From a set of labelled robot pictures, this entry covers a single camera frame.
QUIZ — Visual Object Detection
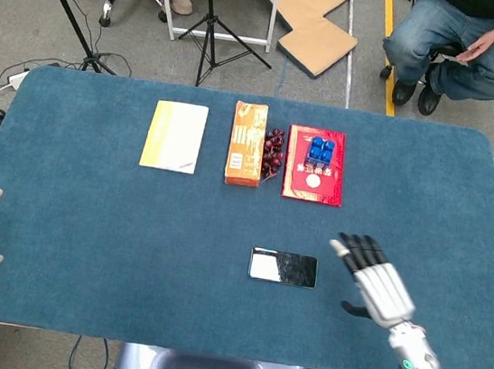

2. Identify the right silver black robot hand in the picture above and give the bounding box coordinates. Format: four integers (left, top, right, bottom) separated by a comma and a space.
319, 229, 425, 333

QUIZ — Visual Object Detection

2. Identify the black smartphone with teal back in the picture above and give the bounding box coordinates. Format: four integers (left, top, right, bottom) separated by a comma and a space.
247, 246, 321, 290

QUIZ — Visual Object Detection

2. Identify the red certificate folder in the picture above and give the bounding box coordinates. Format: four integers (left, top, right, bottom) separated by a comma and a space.
279, 123, 352, 208

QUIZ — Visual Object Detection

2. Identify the blue table cloth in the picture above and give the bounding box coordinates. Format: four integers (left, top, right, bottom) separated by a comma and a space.
0, 60, 494, 369

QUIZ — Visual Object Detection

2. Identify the blue toy building brick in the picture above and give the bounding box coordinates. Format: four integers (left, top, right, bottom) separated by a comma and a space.
303, 134, 338, 171

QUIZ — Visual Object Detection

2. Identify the bunch of dark red grapes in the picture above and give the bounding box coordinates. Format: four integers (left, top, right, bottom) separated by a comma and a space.
257, 126, 289, 184

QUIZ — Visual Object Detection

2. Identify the white power strip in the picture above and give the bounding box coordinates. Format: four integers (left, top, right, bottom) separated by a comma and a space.
7, 67, 32, 93

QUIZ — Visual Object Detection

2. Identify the orange cardboard box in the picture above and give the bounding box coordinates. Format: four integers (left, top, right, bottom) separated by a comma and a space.
221, 99, 271, 189

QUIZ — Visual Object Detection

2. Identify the yellow white booklet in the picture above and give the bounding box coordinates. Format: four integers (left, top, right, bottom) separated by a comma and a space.
138, 97, 210, 177

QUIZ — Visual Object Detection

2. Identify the black swivel chair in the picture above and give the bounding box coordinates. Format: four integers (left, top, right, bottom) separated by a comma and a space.
378, 32, 470, 92

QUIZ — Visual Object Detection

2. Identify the seated person in blue jeans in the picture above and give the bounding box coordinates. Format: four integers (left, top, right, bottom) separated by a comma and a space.
373, 0, 494, 126

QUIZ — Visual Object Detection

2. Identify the flat brown cardboard sheet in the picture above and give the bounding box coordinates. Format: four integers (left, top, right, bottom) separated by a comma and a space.
238, 0, 368, 86

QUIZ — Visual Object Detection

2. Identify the black tripod stand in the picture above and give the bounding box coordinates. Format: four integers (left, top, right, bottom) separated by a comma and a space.
171, 0, 282, 97

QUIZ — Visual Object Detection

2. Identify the white table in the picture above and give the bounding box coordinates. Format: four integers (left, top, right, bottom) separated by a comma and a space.
144, 0, 279, 55

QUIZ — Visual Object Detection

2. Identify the black tripod with cable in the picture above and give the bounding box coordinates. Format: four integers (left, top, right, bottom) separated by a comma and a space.
9, 0, 127, 78

